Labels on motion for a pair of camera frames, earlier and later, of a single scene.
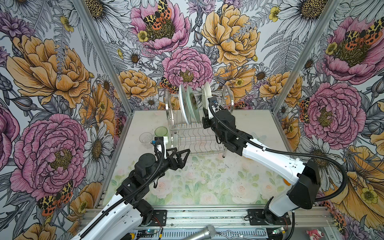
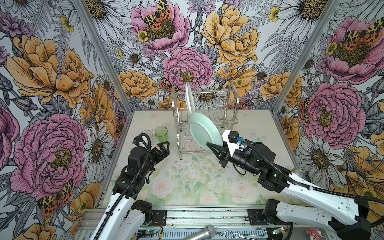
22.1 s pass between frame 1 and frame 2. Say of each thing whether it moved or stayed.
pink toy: stayed
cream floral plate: moved
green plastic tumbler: stayed
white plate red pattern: moved
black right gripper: moved
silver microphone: stayed
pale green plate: moved
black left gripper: moved
